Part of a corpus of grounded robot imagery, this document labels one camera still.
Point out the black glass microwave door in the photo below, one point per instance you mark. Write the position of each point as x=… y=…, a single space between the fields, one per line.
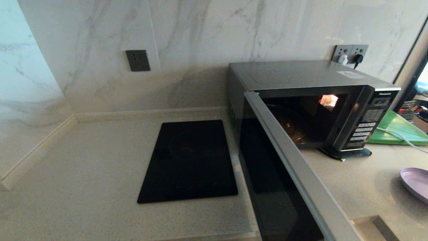
x=277 y=187

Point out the lilac plastic plate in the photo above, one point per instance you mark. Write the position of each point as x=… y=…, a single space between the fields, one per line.
x=416 y=182

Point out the dark cloth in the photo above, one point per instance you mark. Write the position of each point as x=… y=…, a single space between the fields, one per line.
x=354 y=154

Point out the black glass induction cooktop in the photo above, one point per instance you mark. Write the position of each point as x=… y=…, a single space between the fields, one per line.
x=189 y=164

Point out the white power plug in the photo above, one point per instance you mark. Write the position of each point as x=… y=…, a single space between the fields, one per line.
x=342 y=60

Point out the black power plug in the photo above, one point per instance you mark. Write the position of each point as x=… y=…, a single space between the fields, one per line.
x=357 y=59

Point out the green cutting board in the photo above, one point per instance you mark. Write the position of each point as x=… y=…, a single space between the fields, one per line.
x=398 y=130

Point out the beige cabinet door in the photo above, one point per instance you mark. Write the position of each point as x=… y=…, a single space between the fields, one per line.
x=366 y=232

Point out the blue background object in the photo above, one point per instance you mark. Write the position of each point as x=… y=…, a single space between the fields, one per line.
x=422 y=88

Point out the dark grey wall socket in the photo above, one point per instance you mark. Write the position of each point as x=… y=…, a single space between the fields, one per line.
x=137 y=60

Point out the dark window frame post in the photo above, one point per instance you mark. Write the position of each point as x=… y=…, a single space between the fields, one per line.
x=406 y=75

